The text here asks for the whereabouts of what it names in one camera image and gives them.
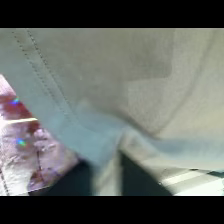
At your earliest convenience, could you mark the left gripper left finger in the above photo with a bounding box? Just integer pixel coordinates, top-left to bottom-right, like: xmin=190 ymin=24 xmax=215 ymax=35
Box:
xmin=29 ymin=160 xmax=95 ymax=197

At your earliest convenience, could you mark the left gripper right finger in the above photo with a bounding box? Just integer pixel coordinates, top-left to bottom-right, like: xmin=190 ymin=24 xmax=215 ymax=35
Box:
xmin=121 ymin=151 xmax=174 ymax=197

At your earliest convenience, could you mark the grey-brown shirt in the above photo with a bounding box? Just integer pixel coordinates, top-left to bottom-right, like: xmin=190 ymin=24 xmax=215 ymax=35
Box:
xmin=0 ymin=28 xmax=224 ymax=197

